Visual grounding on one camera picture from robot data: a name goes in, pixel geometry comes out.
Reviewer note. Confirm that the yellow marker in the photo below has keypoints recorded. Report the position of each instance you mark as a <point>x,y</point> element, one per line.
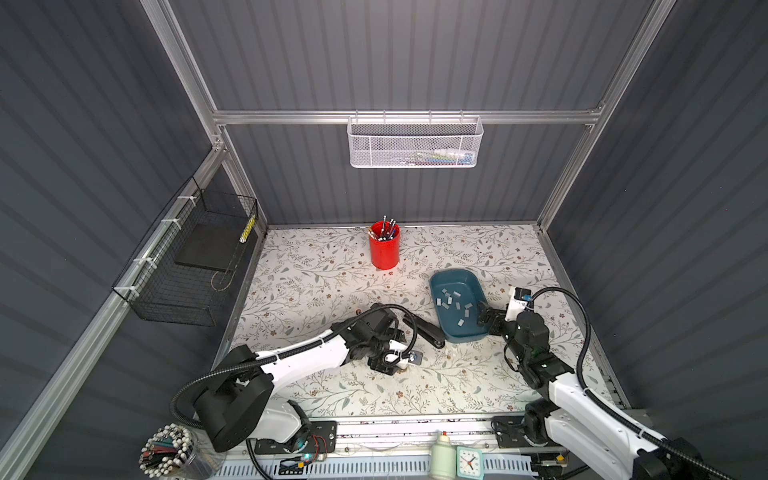
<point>243,238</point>

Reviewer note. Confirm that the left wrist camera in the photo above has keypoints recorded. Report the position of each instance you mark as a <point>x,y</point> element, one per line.
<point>396,352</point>

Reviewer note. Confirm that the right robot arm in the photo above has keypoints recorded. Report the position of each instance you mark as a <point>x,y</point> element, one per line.
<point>608,441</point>

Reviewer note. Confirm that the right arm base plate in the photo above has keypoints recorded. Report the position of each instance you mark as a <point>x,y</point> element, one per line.
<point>519,431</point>

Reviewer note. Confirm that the small teal clock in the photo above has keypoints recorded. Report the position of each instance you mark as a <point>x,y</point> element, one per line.
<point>469,463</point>

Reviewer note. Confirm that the jar of pencils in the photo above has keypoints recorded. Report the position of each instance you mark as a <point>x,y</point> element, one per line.
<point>179,452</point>

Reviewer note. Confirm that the white glue bottle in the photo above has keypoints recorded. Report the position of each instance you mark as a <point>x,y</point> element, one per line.
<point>442,458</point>

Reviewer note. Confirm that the red pencil cup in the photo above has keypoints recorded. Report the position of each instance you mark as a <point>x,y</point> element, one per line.
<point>384,242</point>

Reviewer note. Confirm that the white wire mesh basket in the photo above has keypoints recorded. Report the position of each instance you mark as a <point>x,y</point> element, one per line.
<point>432,142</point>

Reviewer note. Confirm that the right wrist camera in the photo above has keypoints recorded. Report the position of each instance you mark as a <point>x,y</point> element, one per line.
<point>518,303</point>

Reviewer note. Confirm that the black wire basket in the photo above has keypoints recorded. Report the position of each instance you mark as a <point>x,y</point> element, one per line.
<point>159,290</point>

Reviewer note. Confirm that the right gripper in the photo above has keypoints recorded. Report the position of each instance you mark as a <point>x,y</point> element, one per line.
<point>485,318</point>

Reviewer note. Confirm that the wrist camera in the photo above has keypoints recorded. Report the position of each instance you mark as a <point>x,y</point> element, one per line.
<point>518,303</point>
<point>396,352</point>

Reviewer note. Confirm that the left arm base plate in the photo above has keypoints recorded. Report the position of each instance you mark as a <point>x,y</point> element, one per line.
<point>319,437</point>

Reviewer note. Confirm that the teal plastic tray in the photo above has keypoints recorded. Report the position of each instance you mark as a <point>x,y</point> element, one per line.
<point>457,295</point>

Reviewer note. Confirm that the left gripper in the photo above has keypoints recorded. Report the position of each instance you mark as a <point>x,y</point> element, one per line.
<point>384,365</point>

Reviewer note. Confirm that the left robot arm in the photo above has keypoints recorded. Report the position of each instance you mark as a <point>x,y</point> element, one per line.
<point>238,400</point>

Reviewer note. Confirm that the black notebook in basket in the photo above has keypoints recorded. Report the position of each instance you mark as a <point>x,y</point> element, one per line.
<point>210,247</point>

